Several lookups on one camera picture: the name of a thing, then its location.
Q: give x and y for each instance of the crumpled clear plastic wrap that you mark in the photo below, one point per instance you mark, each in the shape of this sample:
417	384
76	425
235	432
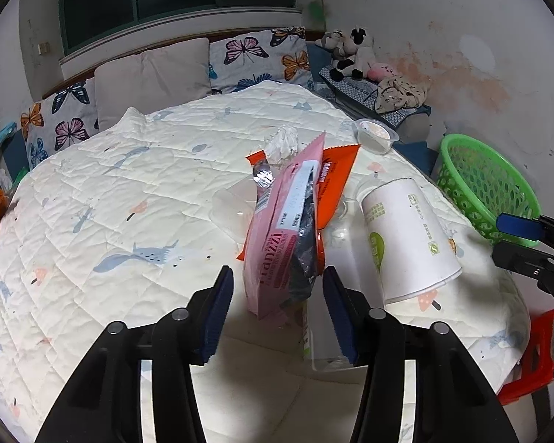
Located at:
282	143

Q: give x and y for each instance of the black and white cow plush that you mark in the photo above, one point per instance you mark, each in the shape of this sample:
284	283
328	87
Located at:
353	53

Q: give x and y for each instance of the clear plastic bottle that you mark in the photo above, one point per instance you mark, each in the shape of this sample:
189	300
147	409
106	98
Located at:
325	337

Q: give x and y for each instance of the pink snack packet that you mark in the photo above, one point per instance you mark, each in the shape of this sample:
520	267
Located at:
277	221

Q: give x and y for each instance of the dark window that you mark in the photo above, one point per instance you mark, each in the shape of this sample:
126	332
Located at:
166	0

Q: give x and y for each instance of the red plastic stool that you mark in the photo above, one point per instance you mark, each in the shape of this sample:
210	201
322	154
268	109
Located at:
533	355

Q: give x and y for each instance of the blue box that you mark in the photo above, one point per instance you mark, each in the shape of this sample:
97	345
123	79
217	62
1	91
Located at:
14	152

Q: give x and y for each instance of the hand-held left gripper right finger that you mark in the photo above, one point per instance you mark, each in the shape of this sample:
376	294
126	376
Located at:
342	318

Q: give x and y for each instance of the striped grey plush toy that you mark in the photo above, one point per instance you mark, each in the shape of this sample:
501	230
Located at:
330	39

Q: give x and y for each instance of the orange snack packet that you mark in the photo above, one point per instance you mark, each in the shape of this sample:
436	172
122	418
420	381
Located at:
337	180

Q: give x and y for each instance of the pink plush toy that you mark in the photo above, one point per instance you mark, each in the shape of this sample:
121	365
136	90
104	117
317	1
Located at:
381	70

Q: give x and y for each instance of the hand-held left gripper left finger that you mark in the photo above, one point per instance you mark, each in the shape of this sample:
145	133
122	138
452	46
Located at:
214	314

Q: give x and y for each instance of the blue patterned mat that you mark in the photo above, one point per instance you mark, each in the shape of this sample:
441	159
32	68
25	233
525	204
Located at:
351	90

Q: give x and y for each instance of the clear square plastic container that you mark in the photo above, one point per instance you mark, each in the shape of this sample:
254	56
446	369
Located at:
228	212

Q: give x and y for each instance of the clear plastic cup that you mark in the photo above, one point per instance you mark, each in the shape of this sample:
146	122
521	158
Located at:
376	136

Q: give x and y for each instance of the butterfly print pillow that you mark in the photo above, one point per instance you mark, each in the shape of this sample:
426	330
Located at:
60	120
258	60

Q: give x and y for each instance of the white paper cup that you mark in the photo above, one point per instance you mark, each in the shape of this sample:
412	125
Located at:
406	240

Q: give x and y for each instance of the beige pillow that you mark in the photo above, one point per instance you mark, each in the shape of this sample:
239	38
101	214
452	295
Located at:
152	83

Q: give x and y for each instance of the green plastic basket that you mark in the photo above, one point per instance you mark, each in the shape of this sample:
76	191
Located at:
480	180

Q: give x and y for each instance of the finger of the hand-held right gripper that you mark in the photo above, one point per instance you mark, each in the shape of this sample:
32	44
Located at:
517	227
519	258

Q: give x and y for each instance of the spotted beige cloth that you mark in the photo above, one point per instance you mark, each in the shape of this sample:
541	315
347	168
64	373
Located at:
399	92

